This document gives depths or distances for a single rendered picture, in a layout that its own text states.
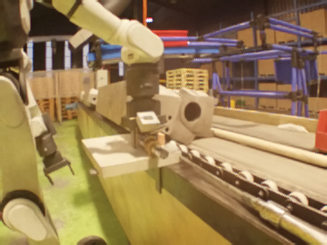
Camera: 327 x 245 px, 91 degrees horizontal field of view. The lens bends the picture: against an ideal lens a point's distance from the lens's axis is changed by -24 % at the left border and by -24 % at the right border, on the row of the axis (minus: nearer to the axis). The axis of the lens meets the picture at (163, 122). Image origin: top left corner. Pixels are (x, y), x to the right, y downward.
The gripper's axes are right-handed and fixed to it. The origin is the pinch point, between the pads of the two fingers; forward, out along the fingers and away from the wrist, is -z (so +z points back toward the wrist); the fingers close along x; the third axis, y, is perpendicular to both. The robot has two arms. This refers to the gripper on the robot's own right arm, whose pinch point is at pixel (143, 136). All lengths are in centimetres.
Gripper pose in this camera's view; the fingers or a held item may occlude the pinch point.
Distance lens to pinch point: 56.2
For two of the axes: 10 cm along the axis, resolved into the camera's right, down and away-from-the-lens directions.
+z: -0.3, -9.9, -1.6
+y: -4.3, -1.3, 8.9
